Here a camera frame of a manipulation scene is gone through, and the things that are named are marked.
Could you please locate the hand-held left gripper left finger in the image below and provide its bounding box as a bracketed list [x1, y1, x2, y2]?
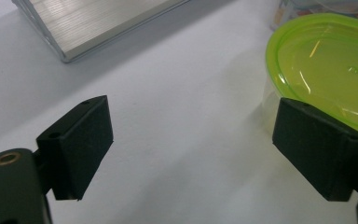
[35, 94, 115, 201]

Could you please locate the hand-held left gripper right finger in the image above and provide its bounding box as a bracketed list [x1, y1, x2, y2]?
[271, 97, 358, 203]

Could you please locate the green lidded plastic container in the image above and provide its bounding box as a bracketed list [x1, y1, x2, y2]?
[262, 12, 358, 157]

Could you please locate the white wire shelf rack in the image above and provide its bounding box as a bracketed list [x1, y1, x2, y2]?
[11, 0, 190, 64]

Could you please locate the clear lidded food container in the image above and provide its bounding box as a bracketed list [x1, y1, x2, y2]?
[269, 0, 358, 32]

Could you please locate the light grey table mat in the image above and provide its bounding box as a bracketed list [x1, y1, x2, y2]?
[0, 0, 358, 224]

